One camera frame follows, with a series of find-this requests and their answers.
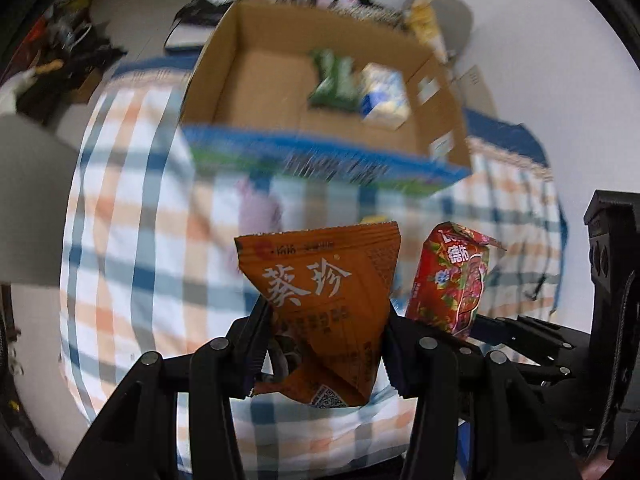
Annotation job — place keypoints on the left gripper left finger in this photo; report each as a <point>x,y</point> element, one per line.
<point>225,368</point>

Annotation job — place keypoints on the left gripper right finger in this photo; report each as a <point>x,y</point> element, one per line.
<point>420,366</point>

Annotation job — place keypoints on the red snack packet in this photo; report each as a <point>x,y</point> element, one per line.
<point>450,278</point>

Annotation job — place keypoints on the orange snack packet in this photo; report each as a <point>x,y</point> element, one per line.
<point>329,291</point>

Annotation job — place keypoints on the yellow tissue pack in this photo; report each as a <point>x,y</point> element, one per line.
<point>384,101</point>

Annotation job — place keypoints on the green snack packet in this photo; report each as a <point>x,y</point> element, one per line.
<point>337,87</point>

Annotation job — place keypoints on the plaid checkered table cloth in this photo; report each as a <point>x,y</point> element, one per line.
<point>112,310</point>

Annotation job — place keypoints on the cardboard milk box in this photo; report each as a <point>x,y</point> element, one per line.
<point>309,93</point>

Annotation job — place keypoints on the white goose plush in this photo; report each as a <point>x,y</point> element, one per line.
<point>15,86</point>

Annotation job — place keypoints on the zebra pattern bag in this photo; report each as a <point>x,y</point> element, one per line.
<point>367,11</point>

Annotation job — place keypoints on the grey chair by wall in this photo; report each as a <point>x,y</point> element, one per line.
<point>456,21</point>

